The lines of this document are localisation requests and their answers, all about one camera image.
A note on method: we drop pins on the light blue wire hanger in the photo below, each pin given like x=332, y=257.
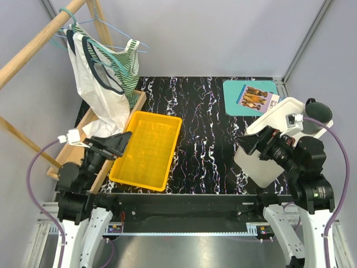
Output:
x=96, y=17

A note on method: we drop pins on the wooden clothes rack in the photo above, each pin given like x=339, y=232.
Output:
x=40, y=100

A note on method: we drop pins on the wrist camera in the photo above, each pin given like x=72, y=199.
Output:
x=294, y=125
x=72, y=137

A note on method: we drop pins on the green striped tank top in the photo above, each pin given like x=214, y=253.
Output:
x=128, y=58

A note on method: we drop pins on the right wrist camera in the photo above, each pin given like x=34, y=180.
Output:
x=294, y=125

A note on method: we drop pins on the white tank top navy trim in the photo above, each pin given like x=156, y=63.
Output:
x=104, y=97

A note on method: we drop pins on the yellow plastic tray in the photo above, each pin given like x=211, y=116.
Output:
x=147, y=160

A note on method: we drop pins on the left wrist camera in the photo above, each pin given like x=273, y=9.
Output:
x=72, y=137

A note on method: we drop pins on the white rectangular bin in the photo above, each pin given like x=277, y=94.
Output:
x=261, y=172

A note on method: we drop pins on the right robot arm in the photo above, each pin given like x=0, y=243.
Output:
x=311, y=193

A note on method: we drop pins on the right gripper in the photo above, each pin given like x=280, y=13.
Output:
x=268, y=137

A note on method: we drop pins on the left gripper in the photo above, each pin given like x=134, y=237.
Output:
x=111, y=147

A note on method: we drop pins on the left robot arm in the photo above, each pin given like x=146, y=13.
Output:
x=83, y=216

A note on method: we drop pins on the small picture book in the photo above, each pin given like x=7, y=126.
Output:
x=256, y=102

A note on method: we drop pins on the teal plastic hanger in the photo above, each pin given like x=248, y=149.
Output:
x=114, y=64

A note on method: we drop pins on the teal cutting mat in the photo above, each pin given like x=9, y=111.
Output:
x=232, y=89

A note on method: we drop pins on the dark green mug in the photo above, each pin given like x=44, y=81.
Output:
x=318, y=111

